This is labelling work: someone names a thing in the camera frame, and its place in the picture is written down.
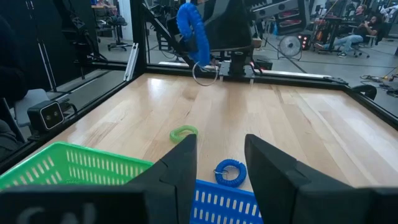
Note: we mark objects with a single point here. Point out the black equipment rack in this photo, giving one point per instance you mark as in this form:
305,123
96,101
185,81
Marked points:
292,18

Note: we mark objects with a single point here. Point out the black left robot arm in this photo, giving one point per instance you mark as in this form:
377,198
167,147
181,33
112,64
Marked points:
231,28

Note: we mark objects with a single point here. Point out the small black stereo camera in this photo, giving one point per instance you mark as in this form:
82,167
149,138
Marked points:
46,115

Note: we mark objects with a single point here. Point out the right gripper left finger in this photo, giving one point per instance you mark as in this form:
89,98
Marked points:
155,202

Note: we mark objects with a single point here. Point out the black aluminium rig frame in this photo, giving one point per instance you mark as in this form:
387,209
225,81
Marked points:
138,31

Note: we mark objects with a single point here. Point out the blue slotted plastic basket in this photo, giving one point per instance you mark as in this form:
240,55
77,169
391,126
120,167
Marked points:
211,186

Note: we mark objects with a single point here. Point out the green slotted plastic basket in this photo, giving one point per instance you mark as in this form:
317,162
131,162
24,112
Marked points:
77,168

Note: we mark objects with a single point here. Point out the black office stool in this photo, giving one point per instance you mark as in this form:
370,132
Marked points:
117,21

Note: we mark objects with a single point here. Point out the silver aluminium light bar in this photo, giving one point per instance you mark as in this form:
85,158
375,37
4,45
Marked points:
131,62

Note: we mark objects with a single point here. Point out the round floor fan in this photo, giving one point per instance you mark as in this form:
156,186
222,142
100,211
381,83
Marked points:
289,46

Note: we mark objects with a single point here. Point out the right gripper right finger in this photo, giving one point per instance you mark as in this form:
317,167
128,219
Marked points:
295,199

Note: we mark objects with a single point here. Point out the black frame clamp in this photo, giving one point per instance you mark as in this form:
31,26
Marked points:
365,90

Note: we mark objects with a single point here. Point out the person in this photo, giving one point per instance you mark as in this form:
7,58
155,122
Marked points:
360,11
348,40

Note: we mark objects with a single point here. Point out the black box red lights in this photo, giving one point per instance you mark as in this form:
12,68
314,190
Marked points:
304,40

